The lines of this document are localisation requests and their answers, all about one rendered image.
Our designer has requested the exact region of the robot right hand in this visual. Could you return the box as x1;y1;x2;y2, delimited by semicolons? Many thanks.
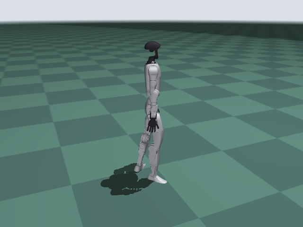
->
147;112;159;133

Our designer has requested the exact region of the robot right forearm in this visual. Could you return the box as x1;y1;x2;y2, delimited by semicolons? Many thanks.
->
150;91;158;118

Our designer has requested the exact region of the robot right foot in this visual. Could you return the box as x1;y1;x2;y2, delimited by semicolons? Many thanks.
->
147;174;167;183

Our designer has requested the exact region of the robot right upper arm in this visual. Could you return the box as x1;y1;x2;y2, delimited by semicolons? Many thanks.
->
148;66;160;96

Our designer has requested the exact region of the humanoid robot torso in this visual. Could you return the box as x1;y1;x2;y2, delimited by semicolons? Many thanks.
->
144;61;161;115

